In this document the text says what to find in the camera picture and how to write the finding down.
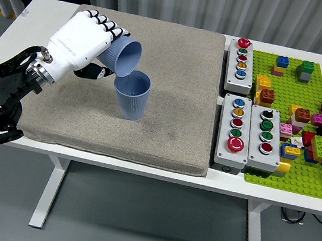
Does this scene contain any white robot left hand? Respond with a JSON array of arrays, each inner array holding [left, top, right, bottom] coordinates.
[[40, 5, 134, 94]]

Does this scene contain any blue ribbed plastic cup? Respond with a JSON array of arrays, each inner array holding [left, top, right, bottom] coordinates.
[[109, 66, 154, 123], [95, 33, 145, 81]]

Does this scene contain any grey-brown fabric mat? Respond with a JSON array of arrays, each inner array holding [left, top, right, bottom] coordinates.
[[0, 0, 230, 179]]

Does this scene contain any white pleated curtain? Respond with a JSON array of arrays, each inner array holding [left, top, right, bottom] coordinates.
[[0, 0, 322, 65]]

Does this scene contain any white table leg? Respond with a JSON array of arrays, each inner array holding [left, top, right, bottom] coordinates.
[[241, 200, 272, 241], [28, 153, 71, 232]]

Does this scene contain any control box small stop button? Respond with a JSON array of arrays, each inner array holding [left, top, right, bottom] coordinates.
[[221, 36, 259, 98]]

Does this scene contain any control box large stop button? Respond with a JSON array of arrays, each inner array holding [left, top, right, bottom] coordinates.
[[210, 92, 257, 177]]

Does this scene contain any brown toy block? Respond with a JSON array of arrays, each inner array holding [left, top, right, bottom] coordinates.
[[258, 88, 277, 109], [293, 107, 314, 125]]

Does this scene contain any yellow pink block stack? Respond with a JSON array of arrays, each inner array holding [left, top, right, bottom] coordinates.
[[270, 63, 286, 78]]

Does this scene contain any blue toy block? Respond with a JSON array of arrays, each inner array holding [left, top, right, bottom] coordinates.
[[276, 55, 291, 69]]

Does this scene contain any pink toy block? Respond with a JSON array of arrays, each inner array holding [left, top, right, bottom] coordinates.
[[278, 122, 295, 137]]

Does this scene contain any grey green toy block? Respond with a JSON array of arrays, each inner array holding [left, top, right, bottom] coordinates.
[[294, 65, 314, 86]]

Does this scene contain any bright green toy block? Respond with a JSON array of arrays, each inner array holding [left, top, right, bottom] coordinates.
[[301, 60, 317, 74]]

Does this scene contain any white pink block stack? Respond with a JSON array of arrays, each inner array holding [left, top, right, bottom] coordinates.
[[286, 114, 307, 136]]

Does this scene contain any blue block with yellow top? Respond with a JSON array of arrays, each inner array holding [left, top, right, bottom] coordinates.
[[279, 142, 303, 162]]

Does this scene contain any yellow cylinder toy block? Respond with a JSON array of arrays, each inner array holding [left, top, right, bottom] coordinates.
[[274, 157, 293, 179]]

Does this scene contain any red toy block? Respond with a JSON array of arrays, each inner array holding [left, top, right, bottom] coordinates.
[[299, 130, 318, 148]]

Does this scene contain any magenta toy block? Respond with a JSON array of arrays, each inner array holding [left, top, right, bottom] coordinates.
[[310, 112, 322, 128]]

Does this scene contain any green studded baseplate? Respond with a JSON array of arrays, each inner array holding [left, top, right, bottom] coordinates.
[[234, 49, 322, 201]]

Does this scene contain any large green toy block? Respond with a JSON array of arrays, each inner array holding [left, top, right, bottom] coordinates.
[[308, 134, 322, 162]]

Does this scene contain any white power strip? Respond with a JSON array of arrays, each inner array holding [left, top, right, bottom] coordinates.
[[278, 206, 307, 227]]

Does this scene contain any control box with selector switch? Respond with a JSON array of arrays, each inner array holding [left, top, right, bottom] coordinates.
[[242, 103, 289, 179]]

